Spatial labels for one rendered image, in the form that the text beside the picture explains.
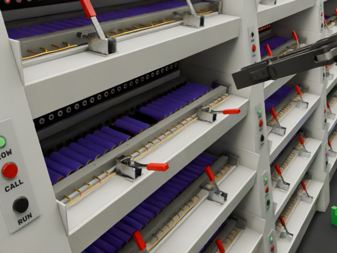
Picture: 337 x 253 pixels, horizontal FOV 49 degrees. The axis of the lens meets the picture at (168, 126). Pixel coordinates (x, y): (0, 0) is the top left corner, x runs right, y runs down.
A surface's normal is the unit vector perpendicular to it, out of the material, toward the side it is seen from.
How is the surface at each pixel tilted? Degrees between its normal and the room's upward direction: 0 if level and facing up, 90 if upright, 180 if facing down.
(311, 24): 90
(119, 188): 15
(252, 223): 90
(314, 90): 90
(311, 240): 0
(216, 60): 90
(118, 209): 105
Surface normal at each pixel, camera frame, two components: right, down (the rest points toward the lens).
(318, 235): -0.16, -0.94
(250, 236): 0.06, -0.89
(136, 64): 0.83, 0.29
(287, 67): -0.61, 0.36
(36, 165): 0.82, 0.05
